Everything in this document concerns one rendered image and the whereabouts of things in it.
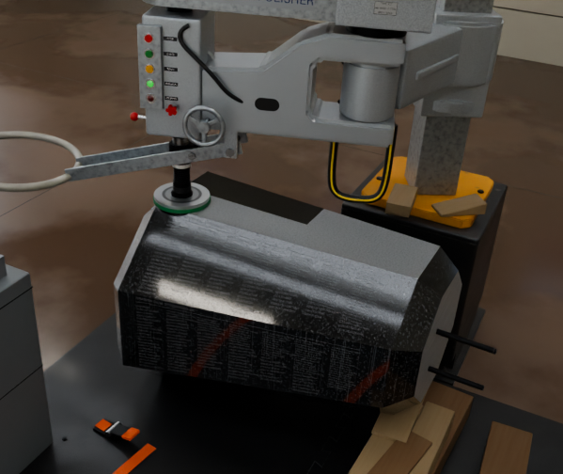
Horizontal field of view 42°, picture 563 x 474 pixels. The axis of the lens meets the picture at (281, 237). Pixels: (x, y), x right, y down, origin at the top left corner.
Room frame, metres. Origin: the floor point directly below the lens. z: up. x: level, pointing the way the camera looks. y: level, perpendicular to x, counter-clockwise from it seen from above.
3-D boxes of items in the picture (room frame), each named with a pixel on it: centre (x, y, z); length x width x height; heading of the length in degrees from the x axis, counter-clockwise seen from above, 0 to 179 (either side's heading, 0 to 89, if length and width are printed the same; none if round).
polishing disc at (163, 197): (2.50, 0.39, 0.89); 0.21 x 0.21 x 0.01
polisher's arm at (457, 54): (2.80, -0.53, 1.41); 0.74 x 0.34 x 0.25; 145
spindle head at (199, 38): (2.49, 0.31, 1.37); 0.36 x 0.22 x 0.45; 84
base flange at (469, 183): (2.96, -0.64, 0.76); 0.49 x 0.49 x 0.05; 66
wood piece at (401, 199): (2.76, -0.49, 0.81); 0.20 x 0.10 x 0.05; 164
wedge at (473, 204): (2.74, -0.73, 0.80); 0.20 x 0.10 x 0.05; 106
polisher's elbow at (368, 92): (2.44, -0.27, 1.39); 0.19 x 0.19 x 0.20
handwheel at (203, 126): (2.37, 0.28, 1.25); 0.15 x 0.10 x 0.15; 84
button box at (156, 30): (2.40, 0.47, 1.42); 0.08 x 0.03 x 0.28; 84
